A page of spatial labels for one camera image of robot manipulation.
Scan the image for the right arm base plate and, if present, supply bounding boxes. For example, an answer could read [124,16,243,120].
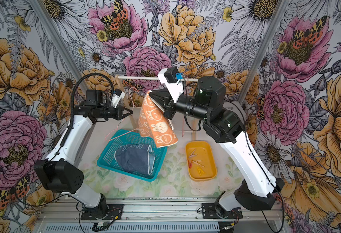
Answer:
[201,203,243,220]

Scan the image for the yellow plastic tray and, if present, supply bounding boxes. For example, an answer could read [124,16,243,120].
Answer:
[185,141,217,182]

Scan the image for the aluminium front rail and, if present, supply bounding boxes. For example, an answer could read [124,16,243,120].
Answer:
[35,199,286,223]

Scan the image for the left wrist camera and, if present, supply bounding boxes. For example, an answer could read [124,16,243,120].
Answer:
[111,88,126,108]

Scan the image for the orange bunny towel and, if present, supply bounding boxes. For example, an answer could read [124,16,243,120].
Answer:
[137,91,178,148]

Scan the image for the wooden clothes rack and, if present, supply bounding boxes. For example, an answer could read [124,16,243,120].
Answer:
[115,75,197,141]

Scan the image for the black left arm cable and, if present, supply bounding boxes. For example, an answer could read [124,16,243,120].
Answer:
[60,72,115,146]

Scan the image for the teal plastic basket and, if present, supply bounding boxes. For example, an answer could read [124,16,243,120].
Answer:
[97,130,167,182]

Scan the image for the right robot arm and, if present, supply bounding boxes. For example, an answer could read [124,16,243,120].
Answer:
[149,76,284,218]

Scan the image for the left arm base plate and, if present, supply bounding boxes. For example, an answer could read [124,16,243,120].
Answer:
[80,204,124,221]

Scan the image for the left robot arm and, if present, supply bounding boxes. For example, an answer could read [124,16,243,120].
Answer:
[34,89,133,219]

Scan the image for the beige clothespin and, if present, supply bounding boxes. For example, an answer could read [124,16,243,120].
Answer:
[188,149,197,158]
[193,160,204,167]

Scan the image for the blue towel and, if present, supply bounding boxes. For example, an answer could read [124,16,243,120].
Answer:
[114,144,156,175]

